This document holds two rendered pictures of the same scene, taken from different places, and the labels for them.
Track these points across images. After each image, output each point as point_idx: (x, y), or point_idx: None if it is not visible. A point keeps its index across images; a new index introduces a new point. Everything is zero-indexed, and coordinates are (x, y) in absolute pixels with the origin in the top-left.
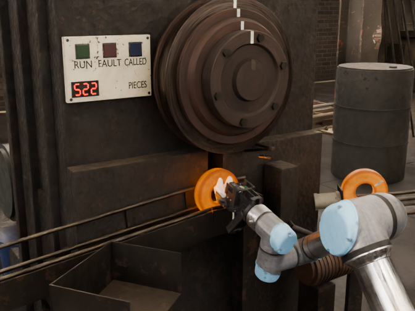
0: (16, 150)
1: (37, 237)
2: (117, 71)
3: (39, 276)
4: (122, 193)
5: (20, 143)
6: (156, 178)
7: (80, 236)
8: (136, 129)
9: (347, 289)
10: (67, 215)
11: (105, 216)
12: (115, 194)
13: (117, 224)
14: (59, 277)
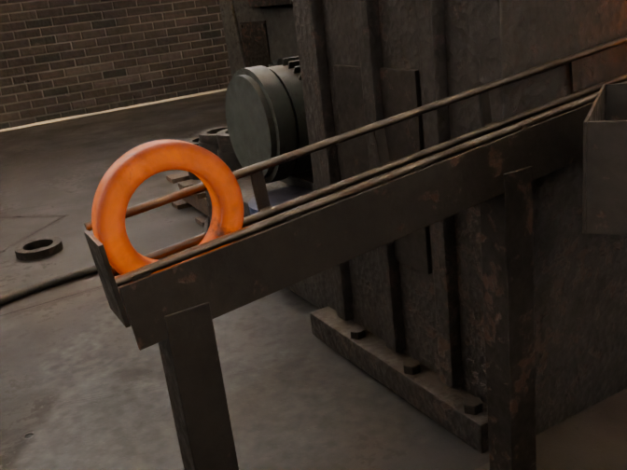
0: (319, 26)
1: (452, 102)
2: None
3: (480, 158)
4: (565, 31)
5: (324, 13)
6: (611, 5)
7: (507, 107)
8: None
9: None
10: (471, 78)
11: (544, 71)
12: (556, 32)
13: (556, 89)
14: (589, 115)
